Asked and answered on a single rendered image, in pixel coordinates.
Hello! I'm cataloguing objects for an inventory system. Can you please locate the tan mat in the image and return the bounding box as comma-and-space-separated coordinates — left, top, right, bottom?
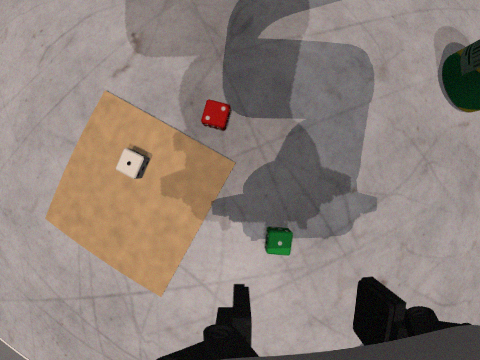
45, 90, 236, 297

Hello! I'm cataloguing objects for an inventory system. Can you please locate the red die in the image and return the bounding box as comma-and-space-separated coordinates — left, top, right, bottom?
201, 99, 231, 131

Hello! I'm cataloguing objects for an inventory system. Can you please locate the green soda can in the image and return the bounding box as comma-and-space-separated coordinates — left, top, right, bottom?
442, 39, 480, 113

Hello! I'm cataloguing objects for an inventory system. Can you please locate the white die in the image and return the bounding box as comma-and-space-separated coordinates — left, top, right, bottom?
116, 148, 150, 179

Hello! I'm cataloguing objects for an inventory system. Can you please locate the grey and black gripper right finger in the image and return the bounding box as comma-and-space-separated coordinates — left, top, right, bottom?
353, 277, 472, 346

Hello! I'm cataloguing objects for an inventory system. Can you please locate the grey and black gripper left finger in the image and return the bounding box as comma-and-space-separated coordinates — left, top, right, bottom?
156, 284, 259, 360

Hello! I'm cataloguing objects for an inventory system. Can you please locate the green die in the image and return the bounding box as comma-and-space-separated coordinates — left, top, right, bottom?
265, 227, 293, 256

